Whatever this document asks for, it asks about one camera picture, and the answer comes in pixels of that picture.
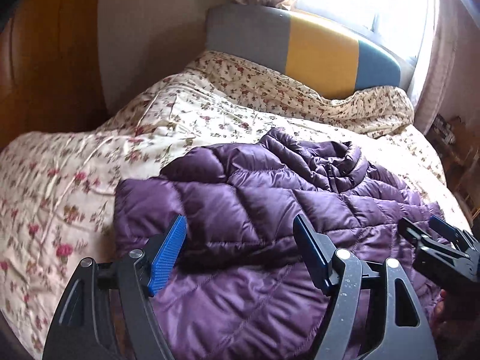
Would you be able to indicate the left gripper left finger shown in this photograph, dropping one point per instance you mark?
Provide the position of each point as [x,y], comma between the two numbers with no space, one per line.
[82,327]

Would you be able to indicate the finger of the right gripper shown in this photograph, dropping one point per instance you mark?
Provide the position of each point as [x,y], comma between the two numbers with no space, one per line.
[454,235]
[416,234]

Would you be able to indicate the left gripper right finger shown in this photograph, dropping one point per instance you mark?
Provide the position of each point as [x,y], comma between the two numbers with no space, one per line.
[370,300]

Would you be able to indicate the purple quilted down jacket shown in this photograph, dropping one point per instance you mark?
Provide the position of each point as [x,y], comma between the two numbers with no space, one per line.
[240,289]

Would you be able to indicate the person's right hand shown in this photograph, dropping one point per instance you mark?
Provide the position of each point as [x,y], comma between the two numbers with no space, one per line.
[455,314]

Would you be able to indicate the cluttered wooden side shelf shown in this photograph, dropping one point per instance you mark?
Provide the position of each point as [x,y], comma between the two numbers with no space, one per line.
[458,150]

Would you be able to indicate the small-flower floral duvet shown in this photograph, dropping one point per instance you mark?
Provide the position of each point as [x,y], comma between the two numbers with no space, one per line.
[374,112]

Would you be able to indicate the large-flower floral quilt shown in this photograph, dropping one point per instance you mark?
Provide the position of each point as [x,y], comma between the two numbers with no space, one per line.
[57,189]

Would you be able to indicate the pink curtain right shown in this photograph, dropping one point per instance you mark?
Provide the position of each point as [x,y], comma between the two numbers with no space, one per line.
[446,78]

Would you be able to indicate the grey yellow blue headboard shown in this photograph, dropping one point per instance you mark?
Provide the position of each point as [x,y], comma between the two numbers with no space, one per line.
[317,52]

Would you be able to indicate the wooden wardrobe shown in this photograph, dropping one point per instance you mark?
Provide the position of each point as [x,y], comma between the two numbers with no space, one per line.
[50,78]

